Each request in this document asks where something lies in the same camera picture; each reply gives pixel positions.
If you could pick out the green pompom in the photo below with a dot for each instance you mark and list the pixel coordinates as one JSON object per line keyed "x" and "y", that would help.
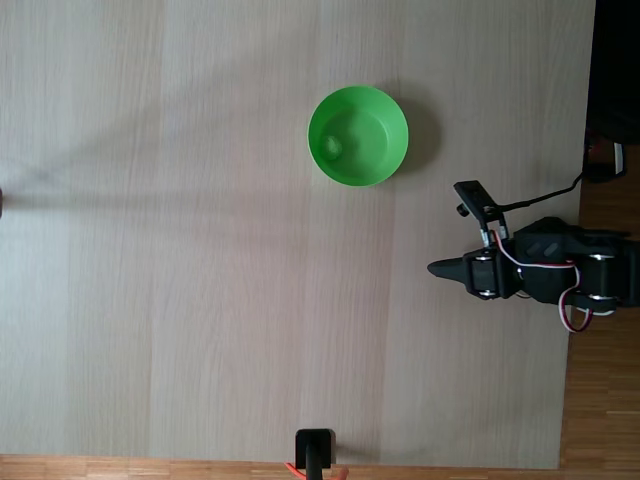
{"x": 332, "y": 146}

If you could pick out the green plastic bowl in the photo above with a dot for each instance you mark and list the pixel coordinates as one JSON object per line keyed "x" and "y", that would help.
{"x": 365, "y": 135}

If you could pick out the black table clamp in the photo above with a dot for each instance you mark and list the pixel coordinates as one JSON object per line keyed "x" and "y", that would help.
{"x": 314, "y": 447}

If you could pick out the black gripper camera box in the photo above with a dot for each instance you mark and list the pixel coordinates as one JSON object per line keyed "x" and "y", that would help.
{"x": 475, "y": 200}

